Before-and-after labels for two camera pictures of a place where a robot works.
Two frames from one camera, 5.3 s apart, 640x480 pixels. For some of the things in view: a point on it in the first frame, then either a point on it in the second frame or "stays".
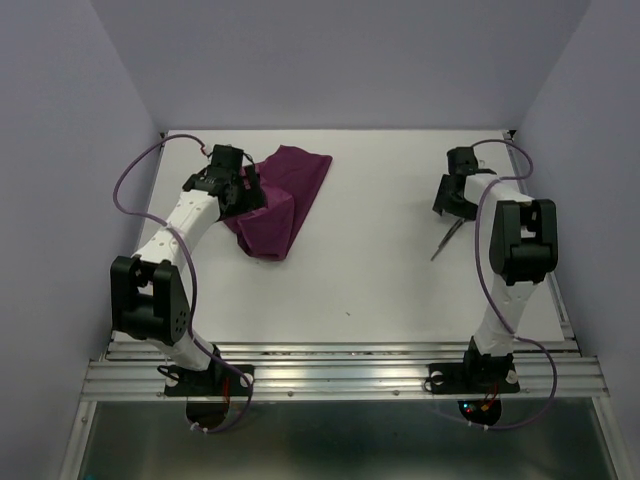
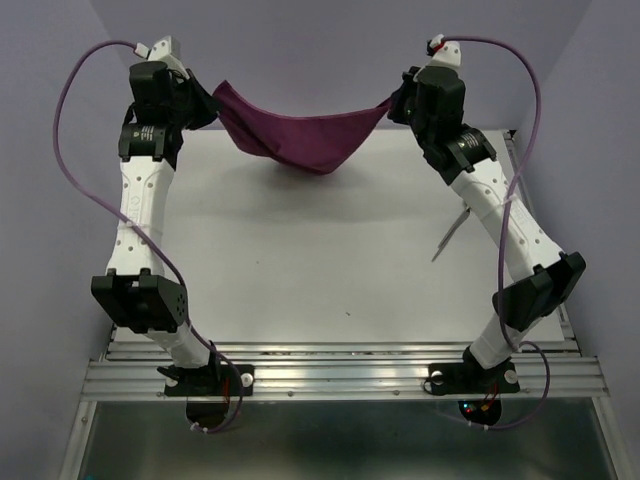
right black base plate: x=472 y=378 stays
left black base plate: x=219 y=380 stays
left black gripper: x=252 y=199 → x=209 y=107
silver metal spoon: x=449 y=234 stays
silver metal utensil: x=450 y=233 stays
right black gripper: x=468 y=210 → x=412 y=80
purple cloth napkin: x=291 y=179 → x=316 y=143
